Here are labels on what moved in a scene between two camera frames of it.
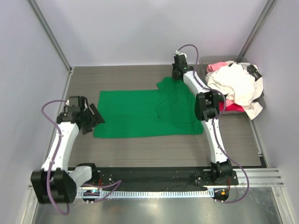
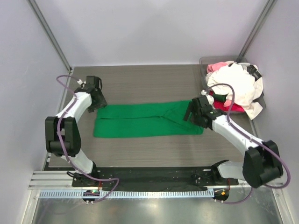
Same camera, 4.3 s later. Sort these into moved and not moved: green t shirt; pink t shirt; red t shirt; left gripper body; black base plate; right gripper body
Moved: left gripper body; right gripper body; green t shirt
Not moved: black base plate; red t shirt; pink t shirt
